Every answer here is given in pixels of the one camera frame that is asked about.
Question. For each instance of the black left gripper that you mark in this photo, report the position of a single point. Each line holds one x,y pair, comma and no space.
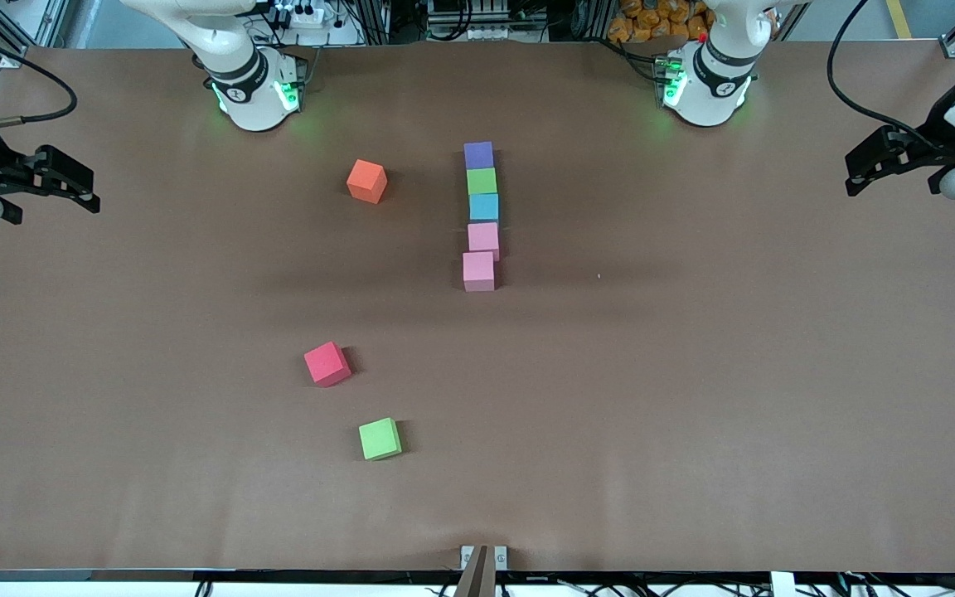
936,138

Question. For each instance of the brown table cover sheet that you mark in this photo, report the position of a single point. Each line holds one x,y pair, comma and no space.
693,497

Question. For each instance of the orange foam cube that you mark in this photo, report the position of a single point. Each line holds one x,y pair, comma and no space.
366,178

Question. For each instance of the purple foam cube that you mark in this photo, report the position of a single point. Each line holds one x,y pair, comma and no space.
478,154

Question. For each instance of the metal control box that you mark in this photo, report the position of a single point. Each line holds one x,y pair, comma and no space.
486,21

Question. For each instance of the blue foam cube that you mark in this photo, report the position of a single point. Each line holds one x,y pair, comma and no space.
483,206

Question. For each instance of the grey camera pole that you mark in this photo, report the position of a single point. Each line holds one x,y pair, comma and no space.
477,580

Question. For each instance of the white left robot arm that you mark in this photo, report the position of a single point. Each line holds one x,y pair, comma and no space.
705,95

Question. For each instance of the net bag of oranges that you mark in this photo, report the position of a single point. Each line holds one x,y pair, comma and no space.
652,21

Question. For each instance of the red foam cube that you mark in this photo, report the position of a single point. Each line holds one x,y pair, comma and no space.
325,361

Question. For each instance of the pink foam cube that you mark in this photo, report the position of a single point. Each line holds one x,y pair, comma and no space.
477,267
483,236

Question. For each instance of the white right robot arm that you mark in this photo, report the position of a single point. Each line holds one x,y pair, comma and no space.
249,99

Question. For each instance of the white paper label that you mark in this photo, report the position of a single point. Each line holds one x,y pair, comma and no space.
782,585

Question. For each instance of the white power strip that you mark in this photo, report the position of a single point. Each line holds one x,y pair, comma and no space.
303,15

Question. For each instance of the silver metal bracket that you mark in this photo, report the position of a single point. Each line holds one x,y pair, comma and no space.
467,555

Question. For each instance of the green foam cube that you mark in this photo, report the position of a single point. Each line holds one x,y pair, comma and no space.
379,437
482,179

